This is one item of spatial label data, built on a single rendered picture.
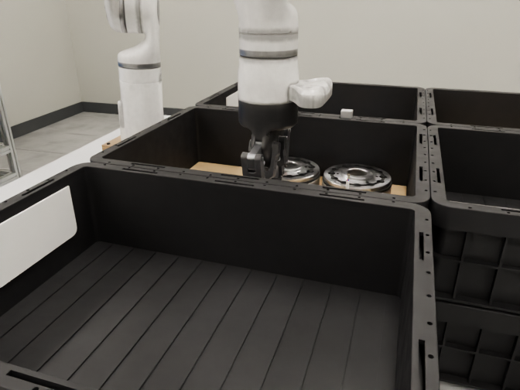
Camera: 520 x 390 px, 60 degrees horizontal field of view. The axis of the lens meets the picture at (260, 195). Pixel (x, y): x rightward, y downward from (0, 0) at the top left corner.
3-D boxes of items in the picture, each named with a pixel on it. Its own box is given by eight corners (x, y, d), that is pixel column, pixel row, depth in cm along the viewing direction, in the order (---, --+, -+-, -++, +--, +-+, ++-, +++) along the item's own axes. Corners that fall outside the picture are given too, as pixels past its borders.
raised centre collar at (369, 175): (336, 179, 67) (336, 174, 67) (345, 168, 71) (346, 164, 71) (369, 184, 65) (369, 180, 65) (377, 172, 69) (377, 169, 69)
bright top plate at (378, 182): (314, 184, 66) (314, 181, 66) (334, 162, 75) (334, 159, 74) (383, 197, 62) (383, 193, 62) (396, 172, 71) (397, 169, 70)
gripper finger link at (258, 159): (242, 149, 53) (248, 186, 57) (237, 159, 52) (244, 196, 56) (264, 152, 53) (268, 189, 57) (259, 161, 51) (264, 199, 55)
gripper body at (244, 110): (251, 84, 60) (251, 150, 64) (227, 97, 53) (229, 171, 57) (305, 87, 58) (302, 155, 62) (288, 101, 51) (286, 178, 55)
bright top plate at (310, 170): (248, 179, 68) (248, 176, 68) (264, 157, 77) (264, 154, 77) (315, 186, 66) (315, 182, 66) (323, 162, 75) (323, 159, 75)
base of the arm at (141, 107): (117, 143, 103) (110, 67, 96) (135, 132, 111) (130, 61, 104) (155, 148, 102) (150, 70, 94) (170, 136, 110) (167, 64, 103)
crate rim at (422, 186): (85, 178, 55) (82, 160, 54) (192, 118, 81) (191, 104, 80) (427, 226, 44) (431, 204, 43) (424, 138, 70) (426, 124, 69)
